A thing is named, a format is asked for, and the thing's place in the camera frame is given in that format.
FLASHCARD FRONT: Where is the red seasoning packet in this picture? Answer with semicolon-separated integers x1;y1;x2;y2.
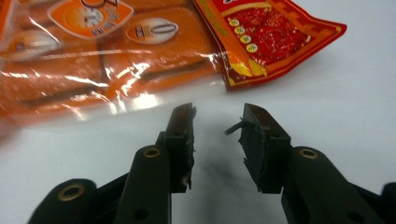
190;0;347;92

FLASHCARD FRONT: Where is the orange clear snack bag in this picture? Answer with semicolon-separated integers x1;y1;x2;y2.
0;0;228;132

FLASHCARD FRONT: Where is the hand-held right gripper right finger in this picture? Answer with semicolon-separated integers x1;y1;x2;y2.
223;103;386;224

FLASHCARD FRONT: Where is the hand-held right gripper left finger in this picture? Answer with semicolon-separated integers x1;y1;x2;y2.
113;103;197;224

